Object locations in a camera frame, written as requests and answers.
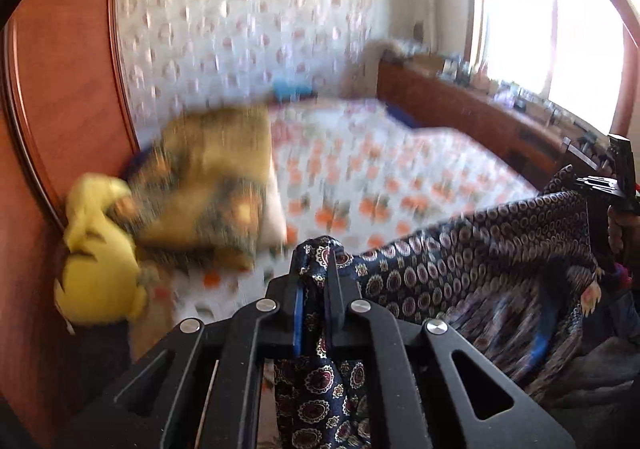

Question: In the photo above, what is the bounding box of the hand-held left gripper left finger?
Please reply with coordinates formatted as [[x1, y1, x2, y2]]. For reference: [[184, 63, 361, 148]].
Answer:
[[65, 273, 306, 449]]

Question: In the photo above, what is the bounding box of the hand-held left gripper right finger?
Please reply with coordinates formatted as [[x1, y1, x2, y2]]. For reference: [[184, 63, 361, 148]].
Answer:
[[322, 246, 576, 449]]

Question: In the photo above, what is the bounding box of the navy circle-patterned pajama top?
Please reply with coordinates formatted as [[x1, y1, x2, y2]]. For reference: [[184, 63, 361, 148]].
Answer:
[[272, 164, 608, 449]]

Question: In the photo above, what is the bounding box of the person's right hand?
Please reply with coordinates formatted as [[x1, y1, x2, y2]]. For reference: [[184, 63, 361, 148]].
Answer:
[[607, 208, 640, 276]]

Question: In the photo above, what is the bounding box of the orange fruit print bed sheet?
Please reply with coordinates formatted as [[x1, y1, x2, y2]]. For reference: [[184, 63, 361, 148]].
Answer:
[[165, 99, 541, 325]]

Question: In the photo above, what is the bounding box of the long low wooden cabinet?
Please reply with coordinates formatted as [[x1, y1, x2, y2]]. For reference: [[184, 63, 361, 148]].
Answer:
[[375, 56, 593, 191]]

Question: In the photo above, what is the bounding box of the wooden framed window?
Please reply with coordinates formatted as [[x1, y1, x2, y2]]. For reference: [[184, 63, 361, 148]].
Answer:
[[465, 0, 637, 136]]

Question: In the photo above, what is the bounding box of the gold patterned pillow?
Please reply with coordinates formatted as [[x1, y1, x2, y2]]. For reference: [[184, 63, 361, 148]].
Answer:
[[125, 104, 290, 271]]

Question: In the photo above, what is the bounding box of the navy mattress cover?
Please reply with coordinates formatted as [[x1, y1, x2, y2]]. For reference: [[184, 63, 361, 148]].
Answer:
[[384, 106, 417, 128]]

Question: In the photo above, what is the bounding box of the yellow plush toy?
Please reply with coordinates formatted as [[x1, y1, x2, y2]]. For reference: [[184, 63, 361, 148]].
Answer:
[[54, 173, 151, 336]]

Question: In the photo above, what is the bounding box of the blue box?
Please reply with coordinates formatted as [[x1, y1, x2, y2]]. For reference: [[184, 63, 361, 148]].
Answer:
[[272, 79, 314, 101]]

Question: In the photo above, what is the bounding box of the circle-patterned sheer curtain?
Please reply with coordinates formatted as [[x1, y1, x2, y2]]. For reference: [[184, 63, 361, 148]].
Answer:
[[115, 0, 392, 140]]

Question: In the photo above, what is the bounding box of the wooden slatted wardrobe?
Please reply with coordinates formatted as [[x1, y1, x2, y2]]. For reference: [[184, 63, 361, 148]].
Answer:
[[0, 0, 142, 449]]

